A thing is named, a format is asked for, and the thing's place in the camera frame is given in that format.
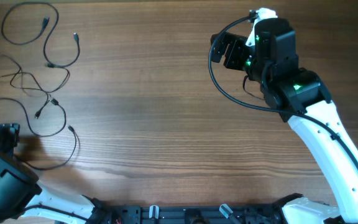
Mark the long black usb cable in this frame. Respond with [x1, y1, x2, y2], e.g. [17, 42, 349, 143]
[0, 97, 78, 171]

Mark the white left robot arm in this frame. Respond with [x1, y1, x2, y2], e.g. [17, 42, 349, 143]
[0, 123, 120, 223]

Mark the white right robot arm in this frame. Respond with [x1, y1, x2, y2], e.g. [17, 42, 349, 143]
[208, 11, 358, 223]

